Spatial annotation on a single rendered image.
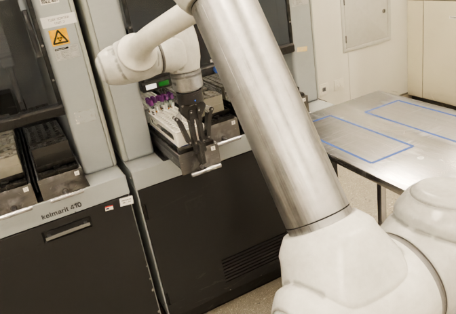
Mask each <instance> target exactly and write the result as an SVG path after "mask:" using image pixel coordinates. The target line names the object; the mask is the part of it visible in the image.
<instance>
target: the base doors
mask: <svg viewBox="0 0 456 314"><path fill-rule="evenodd" d="M449 16H456V1H437V0H407V33H408V94H409V95H412V96H417V97H421V98H426V99H429V100H434V101H437V102H442V103H445V104H450V105H453V106H456V19H450V18H449Z"/></svg>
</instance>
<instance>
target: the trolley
mask: <svg viewBox="0 0 456 314"><path fill-rule="evenodd" d="M309 115H310V117H311V120H312V121H313V124H314V126H315V128H316V131H317V133H318V135H319V137H320V140H321V141H322V144H323V146H324V148H325V150H326V153H327V155H328V158H329V159H330V160H331V161H333V162H335V163H337V164H339V165H341V166H343V167H345V168H347V169H349V170H351V171H353V172H355V173H357V174H359V175H361V176H363V177H365V178H367V179H369V180H371V181H373V182H375V183H377V211H378V225H379V226H381V225H382V224H383V222H384V221H385V219H386V218H387V210H386V189H389V190H391V191H393V192H395V193H397V194H399V195H401V194H403V192H404V191H405V190H406V189H407V188H408V187H409V186H411V185H412V184H415V183H416V182H419V181H420V180H423V179H425V178H431V177H448V178H456V110H453V109H448V108H445V107H443V106H438V105H435V104H430V103H426V102H422V101H419V100H414V99H411V98H407V97H404V96H399V95H395V94H391V93H388V92H383V91H380V90H378V91H376V92H372V93H369V94H366V95H363V96H360V97H358V98H354V99H352V100H348V101H346V102H342V103H340V104H336V105H334V106H330V107H328V108H325V109H322V110H319V111H316V112H313V113H310V114H309Z"/></svg>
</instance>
